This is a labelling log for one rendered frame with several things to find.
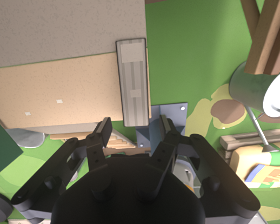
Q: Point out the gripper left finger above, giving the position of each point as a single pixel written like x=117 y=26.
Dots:
x=49 y=168

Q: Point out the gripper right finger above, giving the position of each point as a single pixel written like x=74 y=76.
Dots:
x=224 y=182

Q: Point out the tan feed sack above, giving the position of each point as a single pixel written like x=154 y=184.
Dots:
x=247 y=163

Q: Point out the grey round metal lid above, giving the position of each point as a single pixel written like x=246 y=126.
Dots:
x=25 y=138

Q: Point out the grey wooden pallet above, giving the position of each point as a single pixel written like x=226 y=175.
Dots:
x=233 y=140

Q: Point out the dark grey round disc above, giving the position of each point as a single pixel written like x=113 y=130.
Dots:
x=0 y=207

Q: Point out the grey metal hand tool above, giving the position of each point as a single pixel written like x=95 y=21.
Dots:
x=259 y=128

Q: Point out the green wooden hen coop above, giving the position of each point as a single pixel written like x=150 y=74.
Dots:
x=60 y=93

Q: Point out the wooden ramp with rungs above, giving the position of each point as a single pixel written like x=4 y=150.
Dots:
x=121 y=142

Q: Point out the grey metal can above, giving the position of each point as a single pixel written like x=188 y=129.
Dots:
x=247 y=86

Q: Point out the grey striped slab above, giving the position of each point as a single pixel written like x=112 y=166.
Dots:
x=133 y=81

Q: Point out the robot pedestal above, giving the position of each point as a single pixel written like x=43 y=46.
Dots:
x=175 y=112

